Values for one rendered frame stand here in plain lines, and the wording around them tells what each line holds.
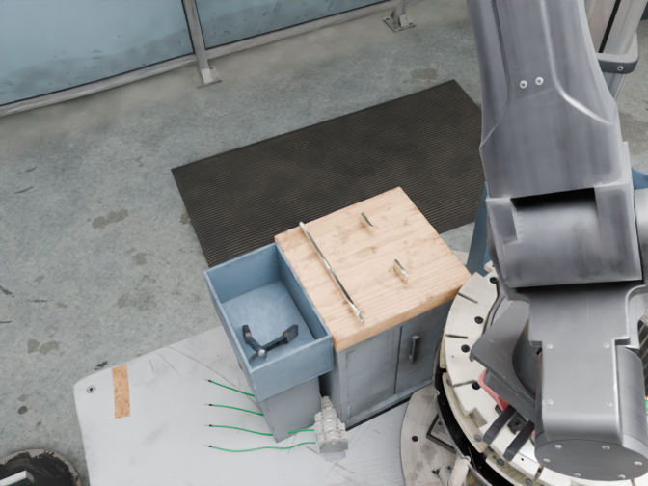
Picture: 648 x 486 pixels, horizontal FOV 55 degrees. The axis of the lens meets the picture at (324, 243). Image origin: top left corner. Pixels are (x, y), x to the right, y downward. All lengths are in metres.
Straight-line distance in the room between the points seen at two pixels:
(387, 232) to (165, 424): 0.47
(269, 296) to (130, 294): 1.36
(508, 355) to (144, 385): 0.74
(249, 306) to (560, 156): 0.64
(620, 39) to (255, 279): 0.62
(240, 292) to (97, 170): 1.84
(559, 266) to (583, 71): 0.10
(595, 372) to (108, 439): 0.85
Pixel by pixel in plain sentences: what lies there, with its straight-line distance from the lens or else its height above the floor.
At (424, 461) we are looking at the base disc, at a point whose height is 0.80.
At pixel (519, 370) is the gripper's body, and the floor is 1.32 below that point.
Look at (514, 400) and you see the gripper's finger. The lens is 0.49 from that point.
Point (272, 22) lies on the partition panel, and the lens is 2.99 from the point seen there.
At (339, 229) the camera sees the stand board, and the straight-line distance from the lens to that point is 0.86.
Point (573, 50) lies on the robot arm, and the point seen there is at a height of 1.56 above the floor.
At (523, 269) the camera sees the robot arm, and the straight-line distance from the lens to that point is 0.34.
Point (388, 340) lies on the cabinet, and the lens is 0.85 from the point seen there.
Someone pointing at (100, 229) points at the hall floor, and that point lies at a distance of 2.45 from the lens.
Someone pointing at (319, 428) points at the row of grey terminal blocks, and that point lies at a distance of 0.98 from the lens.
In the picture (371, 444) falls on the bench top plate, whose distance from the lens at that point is 1.01.
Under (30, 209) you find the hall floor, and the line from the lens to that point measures 2.64.
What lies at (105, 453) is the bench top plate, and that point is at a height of 0.78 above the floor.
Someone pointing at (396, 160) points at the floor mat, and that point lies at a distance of 2.50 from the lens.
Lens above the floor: 1.72
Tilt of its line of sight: 51 degrees down
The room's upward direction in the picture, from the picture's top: 4 degrees counter-clockwise
